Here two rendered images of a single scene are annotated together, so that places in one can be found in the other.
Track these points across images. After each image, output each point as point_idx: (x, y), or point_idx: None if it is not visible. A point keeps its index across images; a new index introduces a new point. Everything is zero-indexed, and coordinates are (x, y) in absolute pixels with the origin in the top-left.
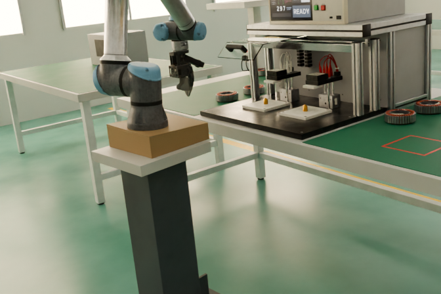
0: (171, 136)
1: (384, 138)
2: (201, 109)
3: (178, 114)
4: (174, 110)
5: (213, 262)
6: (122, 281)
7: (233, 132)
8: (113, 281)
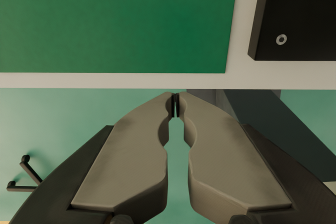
0: None
1: None
2: None
3: (134, 88)
4: (64, 71)
5: None
6: (150, 91)
7: None
8: (145, 96)
